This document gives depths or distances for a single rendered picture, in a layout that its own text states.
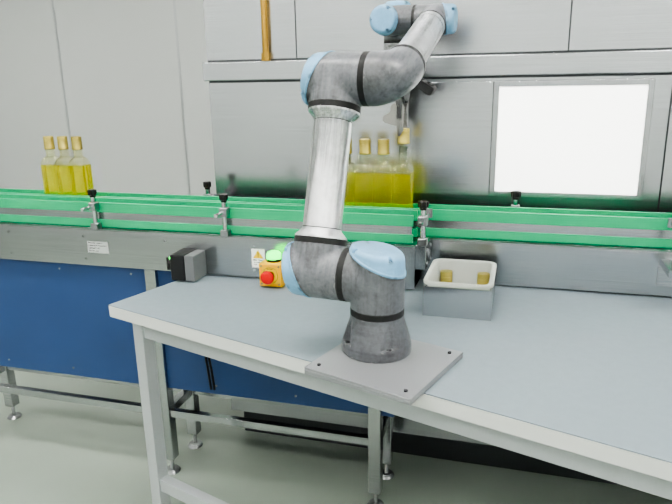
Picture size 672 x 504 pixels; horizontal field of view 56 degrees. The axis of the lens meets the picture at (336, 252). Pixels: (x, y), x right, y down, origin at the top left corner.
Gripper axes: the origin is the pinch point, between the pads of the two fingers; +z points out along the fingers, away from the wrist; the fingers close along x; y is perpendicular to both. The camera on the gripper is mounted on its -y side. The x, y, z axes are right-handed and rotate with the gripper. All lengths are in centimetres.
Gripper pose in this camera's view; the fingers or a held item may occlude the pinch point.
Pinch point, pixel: (403, 131)
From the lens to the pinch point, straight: 188.6
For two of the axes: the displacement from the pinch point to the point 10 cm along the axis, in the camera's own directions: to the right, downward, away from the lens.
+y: -9.4, -0.8, 3.4
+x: -3.5, 2.6, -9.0
